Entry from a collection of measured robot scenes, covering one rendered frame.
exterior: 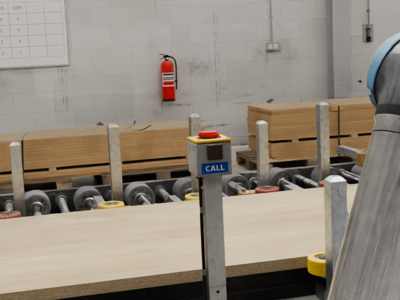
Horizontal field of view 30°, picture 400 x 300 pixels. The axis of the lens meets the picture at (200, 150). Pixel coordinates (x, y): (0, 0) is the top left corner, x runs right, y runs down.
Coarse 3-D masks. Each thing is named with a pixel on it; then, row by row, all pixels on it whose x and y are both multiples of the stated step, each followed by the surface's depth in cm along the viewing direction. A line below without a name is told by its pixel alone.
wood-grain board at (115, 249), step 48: (288, 192) 243; (0, 240) 199; (48, 240) 197; (96, 240) 194; (144, 240) 192; (192, 240) 190; (240, 240) 188; (288, 240) 186; (0, 288) 160; (48, 288) 159; (96, 288) 161
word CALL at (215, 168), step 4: (204, 164) 140; (208, 164) 140; (212, 164) 140; (216, 164) 140; (220, 164) 141; (224, 164) 141; (204, 168) 140; (208, 168) 140; (212, 168) 140; (216, 168) 141; (220, 168) 141; (224, 168) 141; (228, 168) 141; (204, 172) 140; (208, 172) 140; (212, 172) 141; (216, 172) 141; (220, 172) 141; (224, 172) 141
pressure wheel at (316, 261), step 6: (318, 252) 173; (324, 252) 172; (312, 258) 168; (318, 258) 169; (324, 258) 168; (312, 264) 167; (318, 264) 166; (324, 264) 166; (312, 270) 167; (318, 270) 166; (324, 270) 166; (324, 276) 169; (324, 282) 170
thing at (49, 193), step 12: (288, 168) 321; (300, 168) 322; (312, 168) 323; (348, 168) 327; (156, 180) 307; (168, 180) 308; (348, 180) 328; (24, 192) 295; (48, 192) 296; (60, 192) 297; (72, 192) 298; (168, 192) 308; (0, 204) 292; (72, 204) 299
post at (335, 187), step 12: (324, 180) 152; (336, 180) 149; (324, 192) 152; (336, 192) 149; (324, 204) 153; (336, 204) 150; (324, 216) 153; (336, 216) 150; (336, 228) 150; (336, 240) 151; (336, 252) 151
